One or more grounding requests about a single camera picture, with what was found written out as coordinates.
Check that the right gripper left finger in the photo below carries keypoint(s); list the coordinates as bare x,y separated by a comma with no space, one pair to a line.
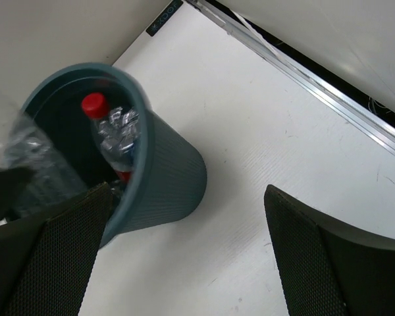
46,259

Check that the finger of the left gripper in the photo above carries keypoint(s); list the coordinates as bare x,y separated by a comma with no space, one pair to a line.
12,183

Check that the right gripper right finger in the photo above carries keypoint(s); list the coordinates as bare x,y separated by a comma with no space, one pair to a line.
326,266

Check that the clear white cap bottle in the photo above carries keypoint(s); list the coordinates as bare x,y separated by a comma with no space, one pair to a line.
24,144

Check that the red label plastic bottle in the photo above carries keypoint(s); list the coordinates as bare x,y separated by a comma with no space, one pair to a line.
95,106

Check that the dark green plastic bin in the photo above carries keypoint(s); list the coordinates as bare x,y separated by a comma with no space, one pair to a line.
170,175

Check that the black table logo sticker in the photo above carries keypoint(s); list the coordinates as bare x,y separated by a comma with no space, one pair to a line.
163,17

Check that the side aluminium table rail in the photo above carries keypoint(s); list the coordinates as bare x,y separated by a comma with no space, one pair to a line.
354,113

